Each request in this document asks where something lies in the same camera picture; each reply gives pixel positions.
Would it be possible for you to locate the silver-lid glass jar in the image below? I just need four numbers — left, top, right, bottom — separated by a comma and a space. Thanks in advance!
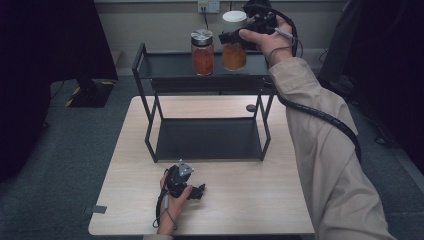
190, 28, 215, 77

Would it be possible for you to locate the black metal shelf rack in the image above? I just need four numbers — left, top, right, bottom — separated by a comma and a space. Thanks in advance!
131, 40, 290, 164

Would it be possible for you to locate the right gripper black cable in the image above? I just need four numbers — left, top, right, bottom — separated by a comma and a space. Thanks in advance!
273, 8, 363, 165

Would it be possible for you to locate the person's right hand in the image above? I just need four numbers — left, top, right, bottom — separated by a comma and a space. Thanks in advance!
238, 14, 297, 68

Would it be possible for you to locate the white-lid glass jar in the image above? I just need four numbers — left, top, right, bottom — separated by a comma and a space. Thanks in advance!
221, 10, 249, 72

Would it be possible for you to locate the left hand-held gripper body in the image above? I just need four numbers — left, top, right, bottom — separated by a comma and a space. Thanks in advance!
164, 159, 195, 198

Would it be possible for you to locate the white wall socket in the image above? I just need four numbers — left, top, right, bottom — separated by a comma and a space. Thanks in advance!
197, 0, 221, 15

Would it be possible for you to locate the dark curtain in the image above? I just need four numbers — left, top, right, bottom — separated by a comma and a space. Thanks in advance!
0, 0, 119, 184
344, 0, 424, 175

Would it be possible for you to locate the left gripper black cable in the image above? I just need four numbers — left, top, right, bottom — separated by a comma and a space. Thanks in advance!
152, 187, 180, 232

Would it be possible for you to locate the black wall socket cable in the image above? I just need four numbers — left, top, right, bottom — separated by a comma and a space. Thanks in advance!
201, 7, 210, 32

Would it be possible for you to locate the dark monitor on stand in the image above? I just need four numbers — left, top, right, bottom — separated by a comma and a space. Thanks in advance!
317, 0, 368, 85

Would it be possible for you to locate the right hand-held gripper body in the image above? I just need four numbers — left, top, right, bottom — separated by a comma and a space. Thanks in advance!
244, 0, 280, 35

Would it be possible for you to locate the grey tape strip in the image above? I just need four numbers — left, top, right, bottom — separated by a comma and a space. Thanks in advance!
83, 205, 108, 215

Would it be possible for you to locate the person's left hand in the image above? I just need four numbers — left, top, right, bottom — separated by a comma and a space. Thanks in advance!
157, 172, 194, 237

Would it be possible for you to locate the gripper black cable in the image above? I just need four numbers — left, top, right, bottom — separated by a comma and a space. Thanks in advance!
152, 187, 180, 232
273, 8, 363, 165

